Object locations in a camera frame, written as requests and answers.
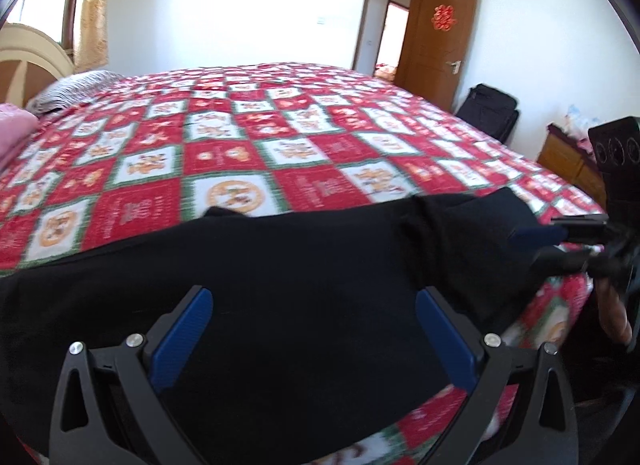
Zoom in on red paper door decoration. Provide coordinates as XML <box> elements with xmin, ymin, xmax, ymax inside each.
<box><xmin>431</xmin><ymin>5</ymin><xmax>456</xmax><ymax>32</ymax></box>

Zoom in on brown door frame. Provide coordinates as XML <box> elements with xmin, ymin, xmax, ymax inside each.
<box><xmin>352</xmin><ymin>0</ymin><xmax>431</xmax><ymax>78</ymax></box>

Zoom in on striped pillow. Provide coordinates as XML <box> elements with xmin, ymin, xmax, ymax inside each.
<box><xmin>25</xmin><ymin>70</ymin><xmax>126</xmax><ymax>113</ymax></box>

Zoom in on white plastic bag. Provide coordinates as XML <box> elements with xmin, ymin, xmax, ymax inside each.
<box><xmin>560</xmin><ymin>104</ymin><xmax>601</xmax><ymax>138</ymax></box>

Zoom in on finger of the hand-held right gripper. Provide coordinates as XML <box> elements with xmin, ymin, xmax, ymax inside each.
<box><xmin>531</xmin><ymin>244</ymin><xmax>604</xmax><ymax>274</ymax></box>
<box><xmin>510</xmin><ymin>214</ymin><xmax>611</xmax><ymax>249</ymax></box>

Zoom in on brown wooden door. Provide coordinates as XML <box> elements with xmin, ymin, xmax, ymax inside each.
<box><xmin>395</xmin><ymin>0</ymin><xmax>480</xmax><ymax>113</ymax></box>

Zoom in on wooden nightstand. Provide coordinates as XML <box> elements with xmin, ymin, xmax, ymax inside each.
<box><xmin>537</xmin><ymin>122</ymin><xmax>608</xmax><ymax>206</ymax></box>

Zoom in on cream and wood headboard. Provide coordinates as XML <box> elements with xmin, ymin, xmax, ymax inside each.
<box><xmin>0</xmin><ymin>25</ymin><xmax>76</xmax><ymax>108</ymax></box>

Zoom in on person's right hand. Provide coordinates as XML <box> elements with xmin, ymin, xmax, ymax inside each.
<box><xmin>595</xmin><ymin>275</ymin><xmax>634</xmax><ymax>343</ymax></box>

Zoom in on red printed bed blanket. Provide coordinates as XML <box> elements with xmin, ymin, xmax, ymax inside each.
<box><xmin>0</xmin><ymin>62</ymin><xmax>608</xmax><ymax>465</ymax></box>

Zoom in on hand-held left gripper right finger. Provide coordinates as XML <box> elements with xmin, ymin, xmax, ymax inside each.
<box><xmin>416</xmin><ymin>287</ymin><xmax>581</xmax><ymax>465</ymax></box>

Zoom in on narrow yellow curtain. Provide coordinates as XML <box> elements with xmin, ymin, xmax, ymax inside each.
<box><xmin>74</xmin><ymin>0</ymin><xmax>110</xmax><ymax>73</ymax></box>

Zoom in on black suitcase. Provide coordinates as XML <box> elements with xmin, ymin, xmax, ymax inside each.
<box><xmin>456</xmin><ymin>85</ymin><xmax>520</xmax><ymax>143</ymax></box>

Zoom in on folded pink blanket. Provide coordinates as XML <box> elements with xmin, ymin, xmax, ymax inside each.
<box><xmin>0</xmin><ymin>102</ymin><xmax>40</xmax><ymax>170</ymax></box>

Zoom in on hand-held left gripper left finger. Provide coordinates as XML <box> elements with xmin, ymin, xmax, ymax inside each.
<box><xmin>49</xmin><ymin>286</ymin><xmax>215</xmax><ymax>465</ymax></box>

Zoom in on black pants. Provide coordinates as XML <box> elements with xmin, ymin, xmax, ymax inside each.
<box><xmin>0</xmin><ymin>189</ymin><xmax>566</xmax><ymax>465</ymax></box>

